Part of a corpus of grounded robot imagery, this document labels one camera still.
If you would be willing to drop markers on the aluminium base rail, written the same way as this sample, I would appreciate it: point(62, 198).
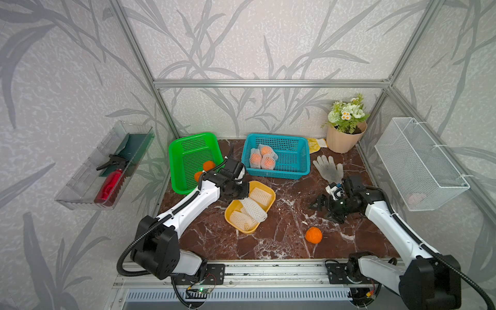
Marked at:
point(250, 284)

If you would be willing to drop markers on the netted orange large left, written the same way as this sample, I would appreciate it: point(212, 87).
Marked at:
point(255, 158)

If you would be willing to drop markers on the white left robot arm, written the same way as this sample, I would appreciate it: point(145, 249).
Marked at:
point(156, 247)

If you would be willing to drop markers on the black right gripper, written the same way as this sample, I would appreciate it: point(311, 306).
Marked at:
point(328, 208)

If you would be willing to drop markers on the dark green trowel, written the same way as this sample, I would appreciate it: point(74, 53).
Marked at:
point(132, 148)

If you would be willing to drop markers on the white foam net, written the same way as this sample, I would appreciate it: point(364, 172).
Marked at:
point(262, 197)
point(251, 208)
point(242, 221)

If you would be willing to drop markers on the yellow dotted work glove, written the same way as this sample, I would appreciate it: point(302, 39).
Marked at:
point(315, 145)

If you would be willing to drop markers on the teal plastic basket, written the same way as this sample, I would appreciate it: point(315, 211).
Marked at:
point(293, 155)

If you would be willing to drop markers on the beige ribbed flower pot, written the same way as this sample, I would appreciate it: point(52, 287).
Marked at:
point(341, 142)

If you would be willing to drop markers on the green plastic basket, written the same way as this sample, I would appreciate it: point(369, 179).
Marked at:
point(187, 157)

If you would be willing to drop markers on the white wire mesh basket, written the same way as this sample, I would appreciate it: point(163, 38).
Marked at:
point(423, 174)

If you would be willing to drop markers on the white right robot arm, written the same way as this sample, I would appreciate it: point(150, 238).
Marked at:
point(426, 280)

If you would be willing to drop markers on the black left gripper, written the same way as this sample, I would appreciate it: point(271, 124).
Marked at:
point(245, 193)

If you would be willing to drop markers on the clear plastic wall shelf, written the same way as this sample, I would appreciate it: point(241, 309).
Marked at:
point(102, 178)

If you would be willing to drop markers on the grey knit work glove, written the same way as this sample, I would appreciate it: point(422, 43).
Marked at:
point(328, 169)

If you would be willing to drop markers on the white green artificial flowers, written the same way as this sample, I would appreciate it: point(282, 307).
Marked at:
point(347, 116)

